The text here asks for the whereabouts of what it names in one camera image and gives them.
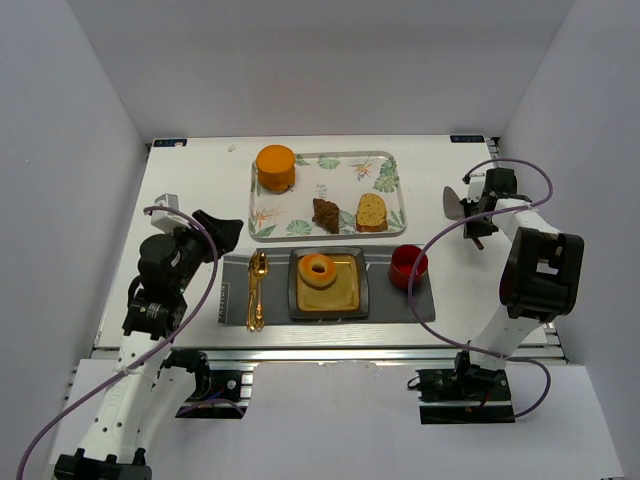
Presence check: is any glazed ring donut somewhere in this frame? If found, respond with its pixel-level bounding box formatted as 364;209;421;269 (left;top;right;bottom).
298;253;337;289

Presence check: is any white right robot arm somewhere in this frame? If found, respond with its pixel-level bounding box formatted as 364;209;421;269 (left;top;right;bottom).
455;168;584;395

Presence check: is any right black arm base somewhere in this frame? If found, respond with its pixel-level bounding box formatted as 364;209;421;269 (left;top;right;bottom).
407;369;515;425

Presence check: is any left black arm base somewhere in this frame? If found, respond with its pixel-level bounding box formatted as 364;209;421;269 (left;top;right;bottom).
159;349;252;419

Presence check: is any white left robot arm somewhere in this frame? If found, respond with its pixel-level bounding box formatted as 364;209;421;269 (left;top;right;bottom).
53;206;244;479

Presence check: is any toast bread slice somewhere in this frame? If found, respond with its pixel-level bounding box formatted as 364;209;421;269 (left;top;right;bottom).
356;193;388;232

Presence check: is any gold fork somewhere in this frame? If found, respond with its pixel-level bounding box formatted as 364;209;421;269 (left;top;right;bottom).
247;252;258;332

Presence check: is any gold spoon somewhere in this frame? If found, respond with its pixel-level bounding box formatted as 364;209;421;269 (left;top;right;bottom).
253;252;269;331

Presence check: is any blue label sticker right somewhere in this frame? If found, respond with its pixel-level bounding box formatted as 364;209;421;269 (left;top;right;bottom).
449;134;485;143

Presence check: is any blue label sticker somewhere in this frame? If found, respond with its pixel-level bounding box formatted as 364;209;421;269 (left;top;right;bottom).
449;134;485;143
153;138;187;148

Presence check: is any round orange cake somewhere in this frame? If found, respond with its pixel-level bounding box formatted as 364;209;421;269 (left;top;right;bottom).
256;145;296;193

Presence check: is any chocolate croissant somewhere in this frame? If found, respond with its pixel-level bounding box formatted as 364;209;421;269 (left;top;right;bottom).
312;198;340;234

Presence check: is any blue label sticker left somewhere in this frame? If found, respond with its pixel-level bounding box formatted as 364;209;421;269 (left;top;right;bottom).
153;138;187;148

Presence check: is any red cup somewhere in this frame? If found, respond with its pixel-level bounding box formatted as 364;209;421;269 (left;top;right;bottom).
388;244;428;290

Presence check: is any floral rectangular serving tray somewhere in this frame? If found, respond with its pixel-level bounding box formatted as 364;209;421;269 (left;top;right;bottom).
248;151;407;242

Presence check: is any square gold black plate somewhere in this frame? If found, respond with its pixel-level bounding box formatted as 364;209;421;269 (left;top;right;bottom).
288;247;369;320

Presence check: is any grey placemat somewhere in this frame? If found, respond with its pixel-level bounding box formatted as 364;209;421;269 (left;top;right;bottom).
218;245;435;325

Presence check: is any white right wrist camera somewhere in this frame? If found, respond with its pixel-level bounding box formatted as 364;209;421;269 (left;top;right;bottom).
467;172;486;203

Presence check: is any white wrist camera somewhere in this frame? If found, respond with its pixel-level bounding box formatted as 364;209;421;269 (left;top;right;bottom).
150;193;188;235
467;172;486;203

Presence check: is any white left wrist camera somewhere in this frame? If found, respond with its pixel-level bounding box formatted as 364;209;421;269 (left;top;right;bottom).
150;193;188;235

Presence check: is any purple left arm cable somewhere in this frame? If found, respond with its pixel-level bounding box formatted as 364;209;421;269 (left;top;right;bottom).
17;204;221;480

